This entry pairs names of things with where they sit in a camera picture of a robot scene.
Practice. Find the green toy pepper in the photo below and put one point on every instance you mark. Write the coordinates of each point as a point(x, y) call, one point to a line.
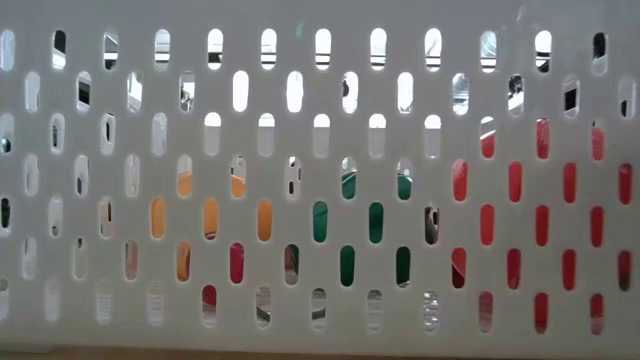
point(376, 222)

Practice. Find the dark red toy cherry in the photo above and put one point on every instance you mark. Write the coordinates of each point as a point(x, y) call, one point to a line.
point(237, 262)

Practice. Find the large red toy tomato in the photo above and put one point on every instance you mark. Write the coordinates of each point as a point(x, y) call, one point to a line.
point(542, 225)

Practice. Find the white perforated plastic basket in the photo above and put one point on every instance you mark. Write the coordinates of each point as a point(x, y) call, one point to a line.
point(320, 100)

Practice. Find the orange sliced toy vegetable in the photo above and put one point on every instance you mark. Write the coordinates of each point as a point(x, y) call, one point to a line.
point(211, 217)

